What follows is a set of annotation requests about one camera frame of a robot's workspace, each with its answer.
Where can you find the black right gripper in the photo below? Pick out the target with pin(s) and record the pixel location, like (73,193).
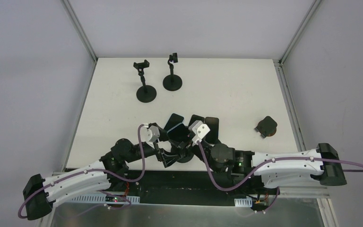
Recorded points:
(187,141)

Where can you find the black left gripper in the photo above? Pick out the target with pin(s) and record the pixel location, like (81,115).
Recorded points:
(159,150)

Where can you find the blue phone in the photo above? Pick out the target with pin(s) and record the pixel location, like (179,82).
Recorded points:
(179,133)

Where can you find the blue-cased phone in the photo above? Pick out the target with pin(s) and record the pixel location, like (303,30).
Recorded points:
(173,121)

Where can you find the silver phone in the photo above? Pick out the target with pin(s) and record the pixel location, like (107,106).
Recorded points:
(194,118)

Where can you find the black phone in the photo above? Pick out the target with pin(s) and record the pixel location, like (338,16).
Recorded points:
(213,124)

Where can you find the black phone stand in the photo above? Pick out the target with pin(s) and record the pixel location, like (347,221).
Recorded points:
(172,82)
(146,93)
(187,156)

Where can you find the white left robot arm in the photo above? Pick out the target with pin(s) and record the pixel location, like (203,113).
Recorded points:
(125,162)

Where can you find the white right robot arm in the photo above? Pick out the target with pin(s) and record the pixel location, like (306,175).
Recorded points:
(230,168)

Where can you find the small black brown wedge stand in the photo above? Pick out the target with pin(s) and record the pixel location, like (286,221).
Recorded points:
(267,127)

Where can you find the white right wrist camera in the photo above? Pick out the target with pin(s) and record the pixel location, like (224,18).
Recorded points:
(199,130)

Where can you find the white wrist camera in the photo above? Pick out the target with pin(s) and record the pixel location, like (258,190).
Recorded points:
(150,135)
(199,130)

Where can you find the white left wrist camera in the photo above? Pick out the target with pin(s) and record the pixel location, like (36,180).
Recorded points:
(150,135)

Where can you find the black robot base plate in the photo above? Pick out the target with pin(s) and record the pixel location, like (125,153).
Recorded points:
(182,188)

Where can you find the white slotted cable duct left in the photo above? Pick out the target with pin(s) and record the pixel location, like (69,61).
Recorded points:
(105,198)

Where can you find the white slotted cable duct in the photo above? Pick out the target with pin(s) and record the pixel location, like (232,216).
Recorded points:
(243,202)
(105,198)

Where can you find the white slotted cable duct right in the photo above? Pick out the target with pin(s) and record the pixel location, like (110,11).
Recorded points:
(243,202)

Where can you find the aluminium frame rail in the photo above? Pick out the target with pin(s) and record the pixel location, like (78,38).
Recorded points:
(304,192)

